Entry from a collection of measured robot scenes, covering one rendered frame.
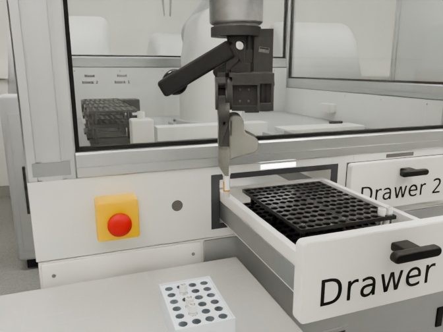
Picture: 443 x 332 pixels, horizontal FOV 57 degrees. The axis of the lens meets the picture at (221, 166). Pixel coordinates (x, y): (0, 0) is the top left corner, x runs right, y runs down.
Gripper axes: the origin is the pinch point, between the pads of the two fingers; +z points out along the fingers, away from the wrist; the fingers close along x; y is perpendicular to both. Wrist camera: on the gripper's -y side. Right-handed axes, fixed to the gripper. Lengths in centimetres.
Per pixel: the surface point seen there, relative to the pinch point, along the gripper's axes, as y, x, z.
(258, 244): 5.8, -0.1, 12.9
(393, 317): 45, 32, 48
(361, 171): 31.4, 25.6, 7.6
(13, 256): -124, 176, 98
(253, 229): 5.3, 2.3, 11.3
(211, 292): -1.6, -3.5, 19.2
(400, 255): 21.2, -15.3, 7.8
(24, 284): -103, 142, 98
